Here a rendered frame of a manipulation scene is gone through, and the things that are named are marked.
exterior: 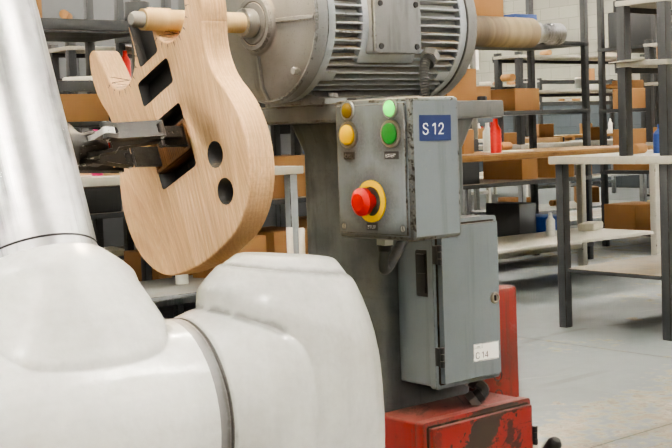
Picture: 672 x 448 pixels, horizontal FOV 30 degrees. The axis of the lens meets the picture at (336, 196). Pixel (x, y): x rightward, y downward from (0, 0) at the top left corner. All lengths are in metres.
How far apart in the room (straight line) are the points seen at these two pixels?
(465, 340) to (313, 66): 0.50
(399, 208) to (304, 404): 0.77
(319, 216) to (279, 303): 1.14
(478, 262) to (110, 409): 1.19
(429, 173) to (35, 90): 0.81
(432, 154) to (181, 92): 0.38
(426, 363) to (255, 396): 1.06
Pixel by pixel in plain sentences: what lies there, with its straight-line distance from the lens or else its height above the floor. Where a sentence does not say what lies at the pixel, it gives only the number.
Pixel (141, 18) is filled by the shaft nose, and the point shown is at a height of 1.25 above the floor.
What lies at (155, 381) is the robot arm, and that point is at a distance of 0.95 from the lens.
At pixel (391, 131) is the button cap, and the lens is 1.74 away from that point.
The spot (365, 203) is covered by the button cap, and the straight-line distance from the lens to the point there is 1.75.
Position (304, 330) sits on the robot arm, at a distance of 1.01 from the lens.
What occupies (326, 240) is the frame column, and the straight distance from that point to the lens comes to 2.13.
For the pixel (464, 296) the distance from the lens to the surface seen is 2.02.
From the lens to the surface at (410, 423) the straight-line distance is 2.00.
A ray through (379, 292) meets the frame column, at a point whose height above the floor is 0.81.
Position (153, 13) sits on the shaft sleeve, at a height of 1.26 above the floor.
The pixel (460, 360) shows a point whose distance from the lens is 2.03.
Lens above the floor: 1.08
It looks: 3 degrees down
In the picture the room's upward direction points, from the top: 2 degrees counter-clockwise
